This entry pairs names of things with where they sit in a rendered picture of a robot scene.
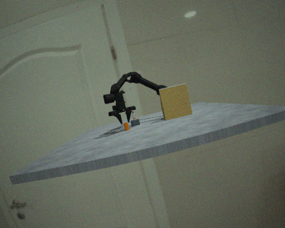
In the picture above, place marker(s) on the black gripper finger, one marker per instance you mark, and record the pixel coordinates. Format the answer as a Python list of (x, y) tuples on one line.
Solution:
[(128, 114), (119, 118)]

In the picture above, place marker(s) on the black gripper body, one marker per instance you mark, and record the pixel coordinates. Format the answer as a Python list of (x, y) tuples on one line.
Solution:
[(121, 106)]

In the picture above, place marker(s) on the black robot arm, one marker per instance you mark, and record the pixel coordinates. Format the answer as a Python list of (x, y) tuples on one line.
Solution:
[(136, 78)]

